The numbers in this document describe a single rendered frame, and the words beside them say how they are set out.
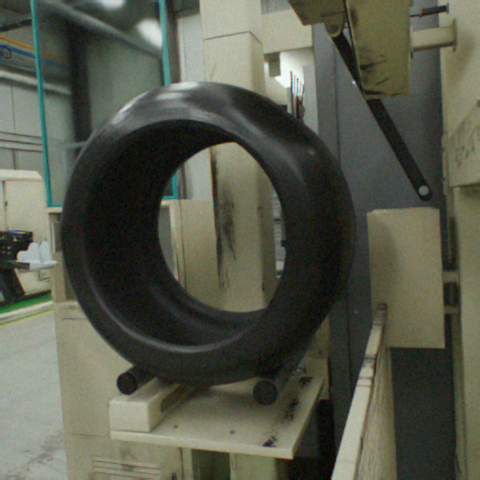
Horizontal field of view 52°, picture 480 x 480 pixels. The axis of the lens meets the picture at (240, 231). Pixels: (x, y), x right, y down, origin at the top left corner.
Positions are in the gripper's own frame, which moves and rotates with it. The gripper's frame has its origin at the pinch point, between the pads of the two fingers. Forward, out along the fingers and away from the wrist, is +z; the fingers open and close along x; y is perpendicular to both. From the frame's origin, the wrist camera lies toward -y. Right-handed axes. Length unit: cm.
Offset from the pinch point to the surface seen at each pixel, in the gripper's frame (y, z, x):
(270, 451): -26, 56, -10
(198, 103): 34, 40, -12
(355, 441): -3, 72, -44
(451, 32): 50, 80, 8
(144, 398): -22.2, 28.9, -7.8
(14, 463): -126, -103, 100
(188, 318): -11.8, 27.3, 15.1
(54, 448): -124, -94, 118
